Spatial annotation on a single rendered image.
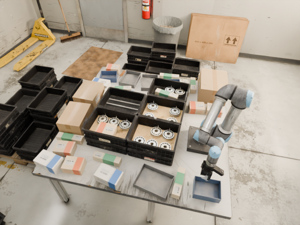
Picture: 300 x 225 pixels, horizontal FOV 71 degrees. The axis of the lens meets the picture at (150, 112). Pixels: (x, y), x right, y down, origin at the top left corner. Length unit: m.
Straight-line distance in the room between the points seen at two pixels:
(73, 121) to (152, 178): 0.87
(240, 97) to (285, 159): 1.82
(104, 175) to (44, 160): 0.51
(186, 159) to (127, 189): 0.57
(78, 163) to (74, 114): 0.49
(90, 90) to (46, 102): 0.77
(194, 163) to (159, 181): 0.36
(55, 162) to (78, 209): 0.79
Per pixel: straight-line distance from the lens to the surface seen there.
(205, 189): 1.80
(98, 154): 1.88
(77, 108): 2.14
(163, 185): 1.77
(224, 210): 1.80
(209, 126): 1.58
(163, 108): 2.11
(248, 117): 3.54
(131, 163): 1.87
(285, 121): 3.78
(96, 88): 2.33
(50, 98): 2.94
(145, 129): 1.92
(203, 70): 2.60
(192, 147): 1.95
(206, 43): 4.53
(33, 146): 2.79
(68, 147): 1.96
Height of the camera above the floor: 2.30
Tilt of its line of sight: 45 degrees down
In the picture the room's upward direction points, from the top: 2 degrees clockwise
